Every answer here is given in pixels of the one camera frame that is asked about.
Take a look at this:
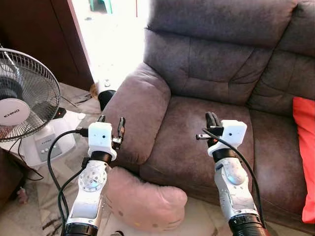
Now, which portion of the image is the pink cat face pillow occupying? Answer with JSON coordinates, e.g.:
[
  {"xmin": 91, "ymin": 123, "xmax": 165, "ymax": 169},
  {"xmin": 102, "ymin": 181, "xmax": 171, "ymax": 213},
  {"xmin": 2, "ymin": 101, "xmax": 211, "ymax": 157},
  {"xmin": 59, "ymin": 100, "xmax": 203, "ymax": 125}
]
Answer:
[{"xmin": 104, "ymin": 166, "xmax": 188, "ymax": 233}]

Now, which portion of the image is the dark brown fabric sofa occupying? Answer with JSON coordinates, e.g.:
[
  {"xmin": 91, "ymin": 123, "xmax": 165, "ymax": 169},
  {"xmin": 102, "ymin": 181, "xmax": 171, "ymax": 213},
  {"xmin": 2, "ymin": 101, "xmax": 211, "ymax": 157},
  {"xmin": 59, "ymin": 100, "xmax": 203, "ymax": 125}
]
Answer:
[{"xmin": 101, "ymin": 0, "xmax": 315, "ymax": 234}]

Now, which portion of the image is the small black floor object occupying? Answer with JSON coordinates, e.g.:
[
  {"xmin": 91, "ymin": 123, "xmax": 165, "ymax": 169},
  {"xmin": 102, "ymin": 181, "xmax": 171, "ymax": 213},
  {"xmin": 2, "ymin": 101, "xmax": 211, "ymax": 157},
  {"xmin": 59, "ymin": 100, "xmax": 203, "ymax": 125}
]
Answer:
[{"xmin": 97, "ymin": 89, "xmax": 116, "ymax": 111}]

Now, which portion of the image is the red pillow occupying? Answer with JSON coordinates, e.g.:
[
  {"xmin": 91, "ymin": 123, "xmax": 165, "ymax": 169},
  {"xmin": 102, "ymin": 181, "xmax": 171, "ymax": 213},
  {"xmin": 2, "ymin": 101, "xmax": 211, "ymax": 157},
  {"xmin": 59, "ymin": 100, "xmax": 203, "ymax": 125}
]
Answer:
[{"xmin": 292, "ymin": 97, "xmax": 315, "ymax": 224}]

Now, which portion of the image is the black power adapter red light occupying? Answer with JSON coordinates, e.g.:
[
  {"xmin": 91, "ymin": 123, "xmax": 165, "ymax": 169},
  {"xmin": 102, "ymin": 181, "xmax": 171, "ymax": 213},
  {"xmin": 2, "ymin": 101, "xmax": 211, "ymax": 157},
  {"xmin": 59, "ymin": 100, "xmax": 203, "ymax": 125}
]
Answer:
[{"xmin": 52, "ymin": 107, "xmax": 67, "ymax": 120}]

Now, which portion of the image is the white electric table fan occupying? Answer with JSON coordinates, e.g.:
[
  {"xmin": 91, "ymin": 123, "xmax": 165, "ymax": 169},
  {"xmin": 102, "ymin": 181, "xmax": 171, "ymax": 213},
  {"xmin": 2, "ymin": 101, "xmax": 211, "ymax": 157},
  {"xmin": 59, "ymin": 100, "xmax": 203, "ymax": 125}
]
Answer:
[{"xmin": 0, "ymin": 47, "xmax": 82, "ymax": 168}]

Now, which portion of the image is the dark brown wooden door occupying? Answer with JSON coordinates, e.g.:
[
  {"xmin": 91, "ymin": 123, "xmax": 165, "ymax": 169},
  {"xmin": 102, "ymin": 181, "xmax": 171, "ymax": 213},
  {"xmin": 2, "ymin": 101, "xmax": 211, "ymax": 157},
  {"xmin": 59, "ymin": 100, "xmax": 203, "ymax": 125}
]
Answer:
[{"xmin": 0, "ymin": 0, "xmax": 94, "ymax": 91}]

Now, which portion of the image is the small pink toy figure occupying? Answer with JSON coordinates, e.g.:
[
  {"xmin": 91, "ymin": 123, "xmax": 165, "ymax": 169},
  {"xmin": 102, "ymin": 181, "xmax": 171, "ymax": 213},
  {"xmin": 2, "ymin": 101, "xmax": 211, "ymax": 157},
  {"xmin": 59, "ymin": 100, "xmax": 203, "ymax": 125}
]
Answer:
[{"xmin": 16, "ymin": 187, "xmax": 29, "ymax": 205}]

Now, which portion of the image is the dark brown furniture piece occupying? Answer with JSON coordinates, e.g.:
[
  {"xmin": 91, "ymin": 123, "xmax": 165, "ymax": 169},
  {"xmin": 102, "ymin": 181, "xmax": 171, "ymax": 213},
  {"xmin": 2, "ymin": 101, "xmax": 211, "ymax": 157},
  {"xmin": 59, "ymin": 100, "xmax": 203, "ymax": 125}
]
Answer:
[{"xmin": 0, "ymin": 147, "xmax": 26, "ymax": 209}]

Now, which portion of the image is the green plastic stool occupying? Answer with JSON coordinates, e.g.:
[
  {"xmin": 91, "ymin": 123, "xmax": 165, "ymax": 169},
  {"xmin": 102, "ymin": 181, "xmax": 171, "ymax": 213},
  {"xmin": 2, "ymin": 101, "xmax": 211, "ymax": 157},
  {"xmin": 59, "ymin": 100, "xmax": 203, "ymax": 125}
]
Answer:
[{"xmin": 89, "ymin": 0, "xmax": 113, "ymax": 14}]

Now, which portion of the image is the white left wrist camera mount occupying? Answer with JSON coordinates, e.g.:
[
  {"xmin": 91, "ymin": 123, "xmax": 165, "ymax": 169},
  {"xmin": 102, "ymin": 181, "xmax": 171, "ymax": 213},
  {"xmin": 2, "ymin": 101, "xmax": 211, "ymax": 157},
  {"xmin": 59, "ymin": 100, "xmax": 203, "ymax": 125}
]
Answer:
[{"xmin": 88, "ymin": 122, "xmax": 118, "ymax": 160}]

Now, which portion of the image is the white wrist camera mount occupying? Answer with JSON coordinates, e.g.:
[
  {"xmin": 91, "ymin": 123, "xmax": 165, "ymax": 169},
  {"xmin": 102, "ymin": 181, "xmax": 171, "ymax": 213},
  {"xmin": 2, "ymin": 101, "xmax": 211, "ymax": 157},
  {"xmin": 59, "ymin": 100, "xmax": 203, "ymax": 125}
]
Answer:
[
  {"xmin": 208, "ymin": 120, "xmax": 248, "ymax": 157},
  {"xmin": 88, "ymin": 122, "xmax": 118, "ymax": 160}
]

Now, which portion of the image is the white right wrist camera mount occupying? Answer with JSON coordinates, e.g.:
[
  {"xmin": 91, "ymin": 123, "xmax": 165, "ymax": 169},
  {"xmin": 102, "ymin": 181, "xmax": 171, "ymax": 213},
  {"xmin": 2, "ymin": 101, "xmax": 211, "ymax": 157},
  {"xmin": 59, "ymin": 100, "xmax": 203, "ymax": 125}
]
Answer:
[{"xmin": 208, "ymin": 120, "xmax": 248, "ymax": 157}]

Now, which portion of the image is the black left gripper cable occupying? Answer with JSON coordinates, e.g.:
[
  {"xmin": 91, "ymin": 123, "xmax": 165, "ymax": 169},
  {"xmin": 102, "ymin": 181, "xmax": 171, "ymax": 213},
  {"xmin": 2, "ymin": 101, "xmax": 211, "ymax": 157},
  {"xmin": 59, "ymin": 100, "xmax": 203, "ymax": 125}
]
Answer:
[{"xmin": 57, "ymin": 167, "xmax": 85, "ymax": 223}]

